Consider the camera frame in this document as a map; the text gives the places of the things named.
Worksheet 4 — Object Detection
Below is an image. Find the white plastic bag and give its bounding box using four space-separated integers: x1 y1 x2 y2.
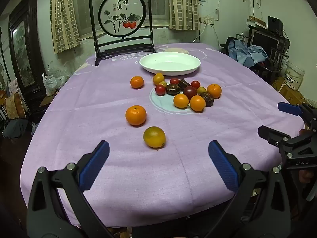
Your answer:
42 73 64 96

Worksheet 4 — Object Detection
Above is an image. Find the dark cloth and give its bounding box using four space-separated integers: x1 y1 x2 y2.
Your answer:
2 118 29 139

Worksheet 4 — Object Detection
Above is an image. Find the black hat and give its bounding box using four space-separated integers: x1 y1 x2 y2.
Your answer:
219 37 239 54

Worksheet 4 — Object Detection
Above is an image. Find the dark wood framed painting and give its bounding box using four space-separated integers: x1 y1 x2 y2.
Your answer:
8 0 47 106

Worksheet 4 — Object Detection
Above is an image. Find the large orange mandarin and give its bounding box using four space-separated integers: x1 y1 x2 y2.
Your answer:
125 105 147 126

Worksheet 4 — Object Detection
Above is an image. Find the white oval plate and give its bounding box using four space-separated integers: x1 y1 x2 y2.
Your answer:
140 52 201 76

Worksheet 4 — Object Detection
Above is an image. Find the white cable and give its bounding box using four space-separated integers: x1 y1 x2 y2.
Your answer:
193 22 207 43

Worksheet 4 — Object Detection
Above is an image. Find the blue cloth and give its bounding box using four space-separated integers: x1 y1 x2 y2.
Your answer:
228 40 268 66

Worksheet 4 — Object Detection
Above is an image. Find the cardboard box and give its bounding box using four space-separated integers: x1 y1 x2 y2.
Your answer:
272 76 309 106

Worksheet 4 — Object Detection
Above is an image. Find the black speaker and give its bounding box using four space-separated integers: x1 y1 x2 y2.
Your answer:
267 16 284 34

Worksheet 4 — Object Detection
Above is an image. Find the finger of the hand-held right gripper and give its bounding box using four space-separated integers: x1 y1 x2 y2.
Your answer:
258 126 298 155
277 102 317 129

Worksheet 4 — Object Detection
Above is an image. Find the yellow-green citrus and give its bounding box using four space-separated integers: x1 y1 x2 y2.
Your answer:
143 126 166 149

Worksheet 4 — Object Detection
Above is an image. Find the purple tablecloth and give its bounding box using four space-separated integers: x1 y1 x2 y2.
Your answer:
18 42 306 228

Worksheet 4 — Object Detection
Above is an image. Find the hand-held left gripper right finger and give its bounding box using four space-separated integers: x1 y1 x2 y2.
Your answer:
203 140 291 238

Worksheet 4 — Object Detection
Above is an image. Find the black framed painted table screen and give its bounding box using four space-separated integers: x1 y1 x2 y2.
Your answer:
89 0 155 66

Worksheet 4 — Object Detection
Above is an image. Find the checked beige curtain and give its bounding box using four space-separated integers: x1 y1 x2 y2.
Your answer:
50 0 81 54
169 0 200 30

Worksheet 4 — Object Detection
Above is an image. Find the white plastic bucket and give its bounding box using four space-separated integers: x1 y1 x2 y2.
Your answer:
284 61 305 91

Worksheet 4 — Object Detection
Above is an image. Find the black monitor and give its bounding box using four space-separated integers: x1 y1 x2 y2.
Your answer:
248 25 290 73

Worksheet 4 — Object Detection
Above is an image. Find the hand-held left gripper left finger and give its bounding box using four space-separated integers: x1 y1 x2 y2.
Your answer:
27 140 117 238

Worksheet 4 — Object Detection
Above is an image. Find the beige round mat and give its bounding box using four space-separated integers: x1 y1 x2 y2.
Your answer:
164 47 190 55

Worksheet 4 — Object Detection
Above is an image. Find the person's right hand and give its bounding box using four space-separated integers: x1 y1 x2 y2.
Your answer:
298 169 311 184

